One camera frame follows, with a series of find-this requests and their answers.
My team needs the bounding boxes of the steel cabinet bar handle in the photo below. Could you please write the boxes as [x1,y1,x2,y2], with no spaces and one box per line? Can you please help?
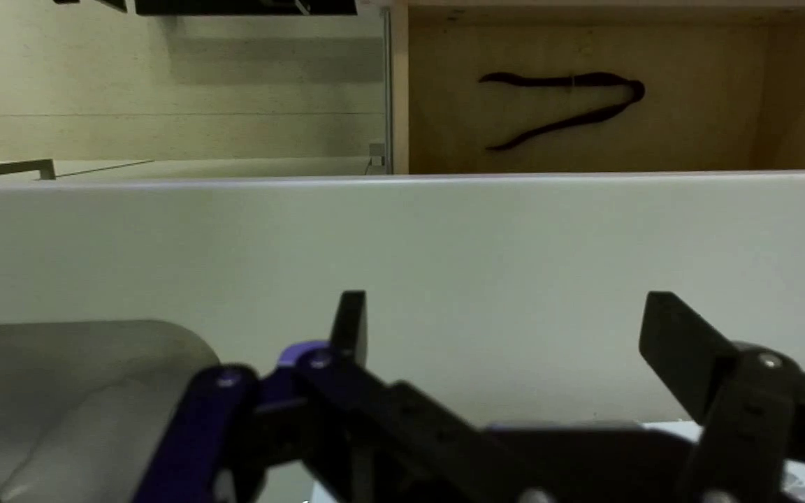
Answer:
[0,156,60,184]

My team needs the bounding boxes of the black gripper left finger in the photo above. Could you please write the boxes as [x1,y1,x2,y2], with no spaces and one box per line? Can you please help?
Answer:
[134,287,490,503]

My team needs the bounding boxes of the black kitchen tongs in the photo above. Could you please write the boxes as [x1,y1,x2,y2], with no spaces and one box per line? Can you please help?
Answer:
[478,71,648,156]

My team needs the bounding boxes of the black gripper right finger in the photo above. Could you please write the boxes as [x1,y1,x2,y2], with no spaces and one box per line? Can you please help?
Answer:
[637,291,805,503]

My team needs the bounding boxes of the grey metal cylinder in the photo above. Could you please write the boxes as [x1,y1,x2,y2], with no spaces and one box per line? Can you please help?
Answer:
[0,318,225,503]

